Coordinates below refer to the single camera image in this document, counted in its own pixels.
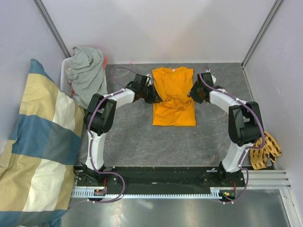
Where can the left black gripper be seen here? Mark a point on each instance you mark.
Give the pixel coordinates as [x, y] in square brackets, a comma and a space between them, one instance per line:
[155, 98]

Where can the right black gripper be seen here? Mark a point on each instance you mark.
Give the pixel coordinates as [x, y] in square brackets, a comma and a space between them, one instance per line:
[192, 92]

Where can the orange t shirt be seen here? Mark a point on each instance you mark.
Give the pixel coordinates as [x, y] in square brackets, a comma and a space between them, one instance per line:
[176, 108]

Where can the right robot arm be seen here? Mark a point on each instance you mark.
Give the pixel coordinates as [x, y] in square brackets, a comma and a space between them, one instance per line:
[245, 124]

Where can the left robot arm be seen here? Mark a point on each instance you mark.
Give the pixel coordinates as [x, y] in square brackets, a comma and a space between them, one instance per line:
[99, 116]

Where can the pink red garment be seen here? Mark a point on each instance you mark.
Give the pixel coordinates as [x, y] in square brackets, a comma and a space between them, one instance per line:
[105, 62]

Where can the grey t shirt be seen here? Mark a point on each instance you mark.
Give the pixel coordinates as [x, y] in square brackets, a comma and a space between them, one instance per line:
[87, 76]

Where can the white plastic basket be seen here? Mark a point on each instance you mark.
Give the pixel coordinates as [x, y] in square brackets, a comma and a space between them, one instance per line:
[64, 85]

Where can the blue yellow striped pillow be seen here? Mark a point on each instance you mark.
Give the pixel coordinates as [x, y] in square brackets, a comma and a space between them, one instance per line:
[36, 167]

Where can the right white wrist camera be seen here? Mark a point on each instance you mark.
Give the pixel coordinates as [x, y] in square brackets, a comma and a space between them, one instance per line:
[213, 77]

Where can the slotted cable duct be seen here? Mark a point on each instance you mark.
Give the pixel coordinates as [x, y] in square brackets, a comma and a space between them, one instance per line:
[109, 193]

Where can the aluminium rail profile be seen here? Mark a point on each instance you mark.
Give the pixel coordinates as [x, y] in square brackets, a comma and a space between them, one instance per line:
[268, 179]

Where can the right aluminium frame post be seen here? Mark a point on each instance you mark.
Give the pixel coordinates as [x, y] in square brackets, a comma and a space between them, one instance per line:
[260, 34]

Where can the aluminium frame post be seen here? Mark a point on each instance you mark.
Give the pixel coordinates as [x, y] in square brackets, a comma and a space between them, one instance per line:
[260, 34]
[52, 27]

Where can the left aluminium frame post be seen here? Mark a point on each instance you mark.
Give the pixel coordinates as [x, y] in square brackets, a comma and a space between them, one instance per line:
[52, 27]

